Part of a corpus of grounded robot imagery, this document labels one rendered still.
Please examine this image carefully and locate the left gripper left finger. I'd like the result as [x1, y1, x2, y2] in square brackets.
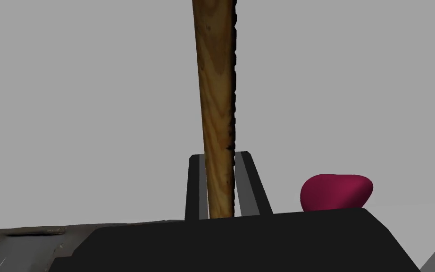
[184, 153, 209, 221]

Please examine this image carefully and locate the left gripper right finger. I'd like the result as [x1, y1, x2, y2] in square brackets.
[234, 151, 274, 218]

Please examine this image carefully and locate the wooden board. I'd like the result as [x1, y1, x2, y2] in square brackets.
[192, 0, 238, 220]

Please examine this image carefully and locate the dark red rounded object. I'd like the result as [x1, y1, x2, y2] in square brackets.
[300, 173, 374, 212]

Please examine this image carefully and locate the flat brown object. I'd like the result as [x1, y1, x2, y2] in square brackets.
[4, 226, 67, 237]

